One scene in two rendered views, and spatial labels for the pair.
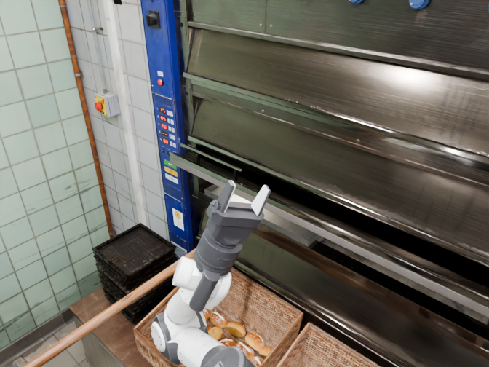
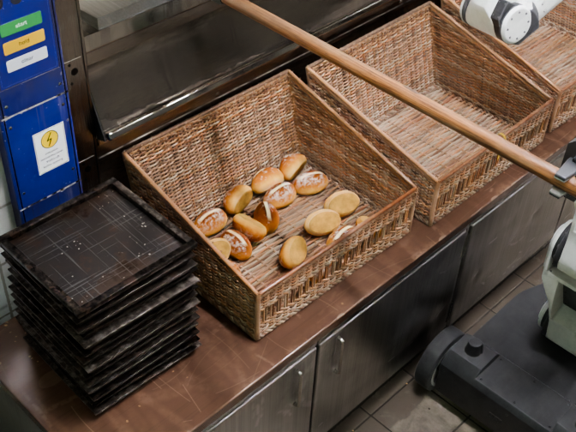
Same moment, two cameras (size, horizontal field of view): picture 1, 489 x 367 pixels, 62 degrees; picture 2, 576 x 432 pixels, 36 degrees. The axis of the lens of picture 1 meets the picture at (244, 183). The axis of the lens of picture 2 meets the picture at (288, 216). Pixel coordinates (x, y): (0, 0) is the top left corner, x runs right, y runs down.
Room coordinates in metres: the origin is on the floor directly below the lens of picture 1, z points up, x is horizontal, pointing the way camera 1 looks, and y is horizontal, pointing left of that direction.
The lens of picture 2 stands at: (1.08, 1.79, 2.14)
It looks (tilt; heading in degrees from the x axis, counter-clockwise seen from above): 42 degrees down; 271
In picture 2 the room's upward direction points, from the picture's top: 3 degrees clockwise
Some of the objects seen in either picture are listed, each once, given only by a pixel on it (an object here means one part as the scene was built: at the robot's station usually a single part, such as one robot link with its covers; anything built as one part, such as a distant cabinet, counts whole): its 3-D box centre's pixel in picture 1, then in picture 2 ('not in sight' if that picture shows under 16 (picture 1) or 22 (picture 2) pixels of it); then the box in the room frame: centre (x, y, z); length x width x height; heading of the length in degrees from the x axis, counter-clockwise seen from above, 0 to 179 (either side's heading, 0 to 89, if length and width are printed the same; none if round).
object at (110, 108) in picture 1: (107, 103); not in sight; (1.92, 0.68, 1.46); 0.10 x 0.07 x 0.10; 49
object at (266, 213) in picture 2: (224, 344); (267, 215); (1.17, 0.09, 0.62); 0.10 x 0.07 x 0.06; 101
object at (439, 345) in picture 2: not in sight; (441, 358); (0.65, 0.08, 0.10); 0.20 x 0.05 x 0.20; 49
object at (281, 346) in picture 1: (217, 332); (273, 193); (1.16, 0.12, 0.72); 0.56 x 0.49 x 0.28; 48
